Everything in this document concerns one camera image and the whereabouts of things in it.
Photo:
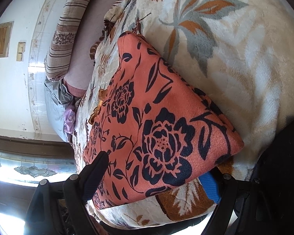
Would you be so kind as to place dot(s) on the purple floral cloth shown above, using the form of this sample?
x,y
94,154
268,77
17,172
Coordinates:
x,y
69,120

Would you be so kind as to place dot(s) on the stained glass window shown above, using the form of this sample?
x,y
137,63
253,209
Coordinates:
x,y
29,171

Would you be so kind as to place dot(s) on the orange floral blouse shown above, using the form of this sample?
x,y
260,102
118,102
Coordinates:
x,y
158,131

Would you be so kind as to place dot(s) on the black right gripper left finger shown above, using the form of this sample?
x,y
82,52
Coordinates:
x,y
60,208

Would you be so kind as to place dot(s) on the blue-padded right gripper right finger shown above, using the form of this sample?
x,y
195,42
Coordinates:
x,y
234,212

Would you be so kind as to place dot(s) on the wooden wall frame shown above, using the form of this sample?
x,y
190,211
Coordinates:
x,y
5,35

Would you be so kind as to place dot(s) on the beige wall switch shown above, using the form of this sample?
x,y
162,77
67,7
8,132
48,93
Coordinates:
x,y
20,51

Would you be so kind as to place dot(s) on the striped floral bolster pillow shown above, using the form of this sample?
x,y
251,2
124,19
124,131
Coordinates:
x,y
59,55

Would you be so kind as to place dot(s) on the cream leaf-pattern fleece blanket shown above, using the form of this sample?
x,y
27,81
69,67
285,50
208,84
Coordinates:
x,y
240,53

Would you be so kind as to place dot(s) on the pink mattress sheet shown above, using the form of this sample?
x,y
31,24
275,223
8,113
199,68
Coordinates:
x,y
81,65

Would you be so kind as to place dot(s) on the light blue pillow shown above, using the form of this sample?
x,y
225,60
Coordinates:
x,y
57,99

